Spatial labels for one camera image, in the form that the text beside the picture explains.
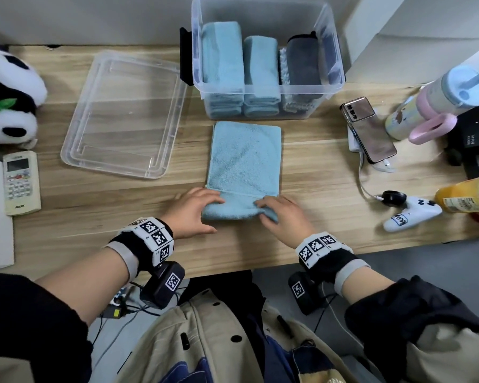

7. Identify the black round plug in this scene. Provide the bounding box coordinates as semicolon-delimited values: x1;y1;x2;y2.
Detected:
381;190;407;208

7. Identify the thin white cable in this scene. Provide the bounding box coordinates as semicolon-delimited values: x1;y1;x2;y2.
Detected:
357;151;396;202
323;282;364;347

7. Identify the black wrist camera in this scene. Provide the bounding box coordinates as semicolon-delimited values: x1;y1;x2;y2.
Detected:
288;271;324;315
139;261;186;311

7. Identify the panda plush toy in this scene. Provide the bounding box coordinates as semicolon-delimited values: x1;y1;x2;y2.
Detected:
0;45;48;146

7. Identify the white game controller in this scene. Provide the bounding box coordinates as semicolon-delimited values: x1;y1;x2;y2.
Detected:
383;196;443;233

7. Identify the thin black cable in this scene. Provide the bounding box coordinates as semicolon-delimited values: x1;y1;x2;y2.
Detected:
92;281;184;355
313;295;338;334

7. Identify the black wrist brace with markers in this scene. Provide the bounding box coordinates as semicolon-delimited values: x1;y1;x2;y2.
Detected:
295;231;371;296
105;217;175;280

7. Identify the white remote control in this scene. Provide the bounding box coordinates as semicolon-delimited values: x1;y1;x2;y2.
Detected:
3;150;42;217

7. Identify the white power bank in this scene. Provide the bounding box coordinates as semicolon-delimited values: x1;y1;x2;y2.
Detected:
347;123;364;153

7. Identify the white shelf unit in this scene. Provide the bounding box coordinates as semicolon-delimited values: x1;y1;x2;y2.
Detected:
343;0;479;86

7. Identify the rose gold smartphone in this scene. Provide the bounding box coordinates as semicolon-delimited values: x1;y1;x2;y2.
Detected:
340;96;398;164

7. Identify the clear plastic storage box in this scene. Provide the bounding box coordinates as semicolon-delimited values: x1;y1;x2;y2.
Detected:
179;0;347;120

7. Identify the tumbler with pink handle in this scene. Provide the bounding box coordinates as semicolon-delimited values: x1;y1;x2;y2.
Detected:
384;64;479;145

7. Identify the person's left forearm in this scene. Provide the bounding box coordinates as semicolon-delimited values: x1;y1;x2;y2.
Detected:
36;249;130;326

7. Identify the beige coat with black buttons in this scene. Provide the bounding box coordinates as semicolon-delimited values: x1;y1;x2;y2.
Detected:
0;289;479;383

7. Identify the person's right forearm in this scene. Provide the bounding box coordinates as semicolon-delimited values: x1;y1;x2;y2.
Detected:
341;269;394;304

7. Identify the person's left hand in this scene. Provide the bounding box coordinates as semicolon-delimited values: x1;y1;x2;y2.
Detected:
159;187;226;240

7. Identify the person's right hand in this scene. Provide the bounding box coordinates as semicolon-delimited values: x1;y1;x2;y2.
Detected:
254;195;318;250

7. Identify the grey striped towel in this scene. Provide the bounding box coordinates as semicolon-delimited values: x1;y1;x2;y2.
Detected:
279;46;316;114

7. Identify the dark blue grey cloth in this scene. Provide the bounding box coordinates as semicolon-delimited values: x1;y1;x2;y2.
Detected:
286;31;323;96

